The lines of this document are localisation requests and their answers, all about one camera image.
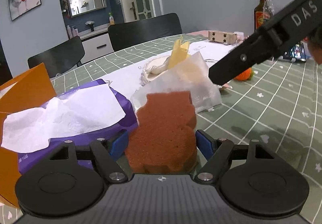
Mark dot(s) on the orange red crochet strawberry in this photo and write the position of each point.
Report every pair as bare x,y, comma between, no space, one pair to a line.
246,75

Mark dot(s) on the brown bear-shaped sponge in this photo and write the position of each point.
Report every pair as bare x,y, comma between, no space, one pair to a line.
164,142

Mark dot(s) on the green soap bottle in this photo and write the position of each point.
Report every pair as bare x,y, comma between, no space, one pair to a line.
111,19

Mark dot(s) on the purple tissue box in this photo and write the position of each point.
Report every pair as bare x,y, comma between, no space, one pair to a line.
86,113

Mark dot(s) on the translucent paper bag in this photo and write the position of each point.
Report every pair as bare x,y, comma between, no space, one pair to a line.
189,75

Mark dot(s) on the white drawer cabinet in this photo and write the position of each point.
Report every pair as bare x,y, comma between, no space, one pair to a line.
96,44

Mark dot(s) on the smartphone on stand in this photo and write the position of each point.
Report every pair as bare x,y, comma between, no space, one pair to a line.
296,54

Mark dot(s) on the green checkered tablecloth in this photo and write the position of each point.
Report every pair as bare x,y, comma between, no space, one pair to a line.
280,106

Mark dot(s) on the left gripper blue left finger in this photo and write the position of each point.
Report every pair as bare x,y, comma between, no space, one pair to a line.
117,144

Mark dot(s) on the person's right hand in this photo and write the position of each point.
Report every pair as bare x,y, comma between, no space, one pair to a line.
314,47

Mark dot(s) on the dark sauce bottle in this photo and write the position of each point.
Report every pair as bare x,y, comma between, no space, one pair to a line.
258,14

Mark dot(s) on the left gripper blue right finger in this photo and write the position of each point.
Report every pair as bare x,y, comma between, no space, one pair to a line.
206,144

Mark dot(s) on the black chair left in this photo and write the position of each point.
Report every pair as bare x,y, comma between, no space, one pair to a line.
61,58

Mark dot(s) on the black chair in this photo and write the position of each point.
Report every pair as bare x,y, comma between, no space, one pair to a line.
133,33
61,58

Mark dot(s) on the white drawstring pouch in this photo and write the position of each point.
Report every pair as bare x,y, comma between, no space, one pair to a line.
153,69

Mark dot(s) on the clear plastic water bottle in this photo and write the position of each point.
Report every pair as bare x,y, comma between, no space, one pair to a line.
268,10

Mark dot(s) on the yellow cloth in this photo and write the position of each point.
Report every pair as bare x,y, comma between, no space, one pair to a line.
179,52

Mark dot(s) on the orange cardboard storage box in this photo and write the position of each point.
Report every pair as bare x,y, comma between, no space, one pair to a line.
21,98

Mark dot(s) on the black chair right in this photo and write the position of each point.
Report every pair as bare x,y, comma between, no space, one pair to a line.
133,33

